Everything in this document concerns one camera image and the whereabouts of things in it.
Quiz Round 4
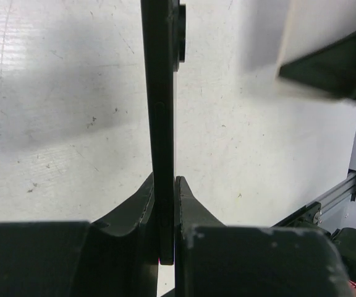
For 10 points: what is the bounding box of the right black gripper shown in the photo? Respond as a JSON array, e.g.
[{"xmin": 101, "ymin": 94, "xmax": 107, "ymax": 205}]
[{"xmin": 279, "ymin": 31, "xmax": 356, "ymax": 101}]

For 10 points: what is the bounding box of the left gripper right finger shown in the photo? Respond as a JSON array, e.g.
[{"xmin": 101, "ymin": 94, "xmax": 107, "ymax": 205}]
[{"xmin": 174, "ymin": 176, "xmax": 353, "ymax": 296}]

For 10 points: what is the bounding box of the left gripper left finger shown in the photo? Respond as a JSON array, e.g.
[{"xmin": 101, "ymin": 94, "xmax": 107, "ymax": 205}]
[{"xmin": 0, "ymin": 177, "xmax": 158, "ymax": 296}]

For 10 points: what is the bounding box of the black smartphone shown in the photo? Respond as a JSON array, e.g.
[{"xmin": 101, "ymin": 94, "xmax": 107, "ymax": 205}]
[{"xmin": 141, "ymin": 1, "xmax": 186, "ymax": 265}]

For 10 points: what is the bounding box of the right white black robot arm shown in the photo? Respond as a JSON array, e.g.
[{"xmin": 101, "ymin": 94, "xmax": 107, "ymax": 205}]
[{"xmin": 277, "ymin": 31, "xmax": 356, "ymax": 284}]

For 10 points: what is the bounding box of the aluminium front rail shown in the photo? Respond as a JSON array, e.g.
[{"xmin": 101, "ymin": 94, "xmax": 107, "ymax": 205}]
[{"xmin": 275, "ymin": 169, "xmax": 356, "ymax": 228}]

